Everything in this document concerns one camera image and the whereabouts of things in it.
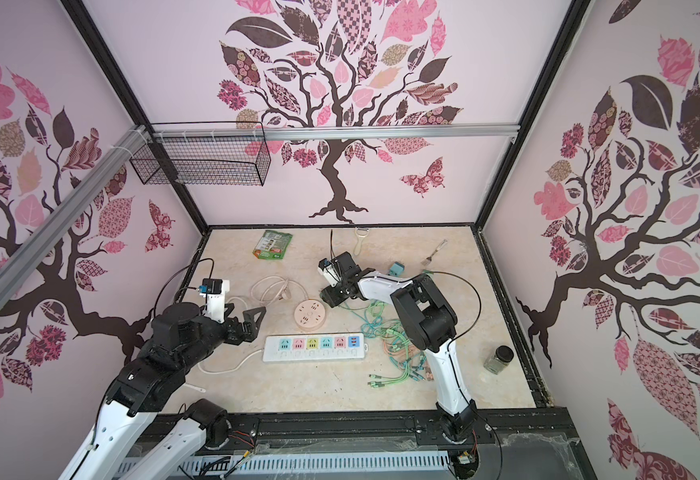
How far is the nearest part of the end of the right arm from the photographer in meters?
0.77

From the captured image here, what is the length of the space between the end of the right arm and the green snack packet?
12.7 inches

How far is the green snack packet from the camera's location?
1128 mm
